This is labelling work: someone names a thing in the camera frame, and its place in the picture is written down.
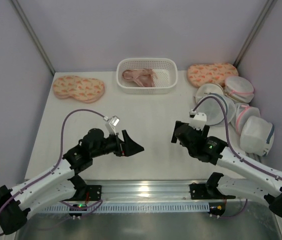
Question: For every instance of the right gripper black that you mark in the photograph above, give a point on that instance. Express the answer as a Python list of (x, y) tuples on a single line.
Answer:
[(177, 131)]

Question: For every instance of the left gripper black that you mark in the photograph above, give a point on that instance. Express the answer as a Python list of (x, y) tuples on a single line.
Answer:
[(120, 147)]

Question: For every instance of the peach floral laundry bag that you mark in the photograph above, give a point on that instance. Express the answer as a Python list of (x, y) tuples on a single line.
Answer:
[(82, 89)]

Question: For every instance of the pink satin lace bra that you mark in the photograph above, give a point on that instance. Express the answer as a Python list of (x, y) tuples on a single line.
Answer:
[(142, 77)]

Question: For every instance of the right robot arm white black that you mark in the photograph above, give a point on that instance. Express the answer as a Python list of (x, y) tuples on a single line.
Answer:
[(260, 183)]

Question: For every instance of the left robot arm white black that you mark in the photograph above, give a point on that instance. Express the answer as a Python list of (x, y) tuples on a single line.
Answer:
[(12, 217)]

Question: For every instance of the white mesh bag blue zipper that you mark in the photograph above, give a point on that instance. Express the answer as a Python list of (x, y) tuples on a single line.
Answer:
[(213, 111)]

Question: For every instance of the white mesh bag pink trim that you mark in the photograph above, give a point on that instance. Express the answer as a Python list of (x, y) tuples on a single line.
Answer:
[(242, 113)]

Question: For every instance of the cream mesh bag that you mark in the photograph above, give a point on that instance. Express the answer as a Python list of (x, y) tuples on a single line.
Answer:
[(206, 89)]

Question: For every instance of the white mesh bag pink zipper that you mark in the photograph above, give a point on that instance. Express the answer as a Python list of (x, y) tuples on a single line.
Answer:
[(239, 89)]

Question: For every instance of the peach floral bag at back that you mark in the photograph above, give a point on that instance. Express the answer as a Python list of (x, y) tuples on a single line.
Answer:
[(215, 73)]

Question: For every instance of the white perforated plastic basket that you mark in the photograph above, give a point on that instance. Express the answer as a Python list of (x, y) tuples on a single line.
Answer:
[(165, 69)]

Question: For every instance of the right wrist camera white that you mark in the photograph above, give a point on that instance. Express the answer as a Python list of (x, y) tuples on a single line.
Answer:
[(198, 120)]

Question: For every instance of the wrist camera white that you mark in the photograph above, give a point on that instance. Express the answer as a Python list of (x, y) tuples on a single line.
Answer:
[(111, 123), (198, 120)]

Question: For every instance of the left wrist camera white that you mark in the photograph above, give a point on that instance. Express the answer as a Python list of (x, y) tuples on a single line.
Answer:
[(111, 123)]

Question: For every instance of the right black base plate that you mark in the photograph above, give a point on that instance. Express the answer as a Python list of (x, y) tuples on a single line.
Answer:
[(198, 191)]

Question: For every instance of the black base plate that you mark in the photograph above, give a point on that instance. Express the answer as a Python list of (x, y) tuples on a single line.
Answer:
[(198, 191), (87, 193)]

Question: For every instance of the aluminium mounting rail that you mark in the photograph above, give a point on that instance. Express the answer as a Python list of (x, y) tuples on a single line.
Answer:
[(146, 190)]

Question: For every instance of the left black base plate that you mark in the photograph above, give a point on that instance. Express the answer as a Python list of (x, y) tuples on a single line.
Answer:
[(87, 193)]

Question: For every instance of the slotted white cable duct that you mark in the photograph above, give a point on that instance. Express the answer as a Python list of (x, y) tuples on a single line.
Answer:
[(131, 208)]

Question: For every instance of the right aluminium corner post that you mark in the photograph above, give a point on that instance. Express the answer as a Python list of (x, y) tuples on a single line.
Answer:
[(256, 28)]

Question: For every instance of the aluminium corner post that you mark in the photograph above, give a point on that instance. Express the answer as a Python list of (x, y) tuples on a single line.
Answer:
[(32, 34), (256, 28)]

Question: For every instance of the left aluminium corner post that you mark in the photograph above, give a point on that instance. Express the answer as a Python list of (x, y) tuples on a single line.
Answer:
[(32, 34)]

